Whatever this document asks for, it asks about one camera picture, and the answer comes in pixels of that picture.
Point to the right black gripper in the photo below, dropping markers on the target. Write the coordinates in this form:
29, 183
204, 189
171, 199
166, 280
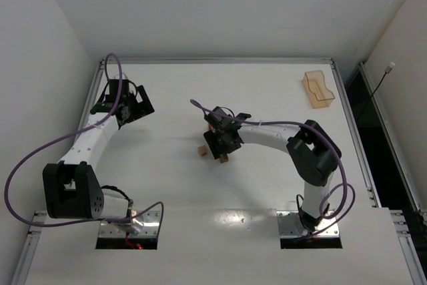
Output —
217, 145

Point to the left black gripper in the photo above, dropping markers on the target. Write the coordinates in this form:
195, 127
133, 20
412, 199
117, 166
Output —
141, 105

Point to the dark-topped wood block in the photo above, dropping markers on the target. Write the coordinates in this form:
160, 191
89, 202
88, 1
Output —
224, 158

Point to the small plain wood cube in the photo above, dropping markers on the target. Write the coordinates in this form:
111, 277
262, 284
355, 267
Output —
202, 150

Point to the clear orange plastic box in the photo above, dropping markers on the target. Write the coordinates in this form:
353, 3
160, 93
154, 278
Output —
314, 84

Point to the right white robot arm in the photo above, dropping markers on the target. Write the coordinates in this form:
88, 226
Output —
314, 155

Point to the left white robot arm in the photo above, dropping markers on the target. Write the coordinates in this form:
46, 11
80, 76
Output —
72, 190

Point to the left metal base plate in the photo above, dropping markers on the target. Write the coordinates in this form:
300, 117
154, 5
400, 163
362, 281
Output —
145, 226

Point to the metal base plate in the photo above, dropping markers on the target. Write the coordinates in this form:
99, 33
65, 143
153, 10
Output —
290, 227
145, 226

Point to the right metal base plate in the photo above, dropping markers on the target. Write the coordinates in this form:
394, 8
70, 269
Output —
290, 227

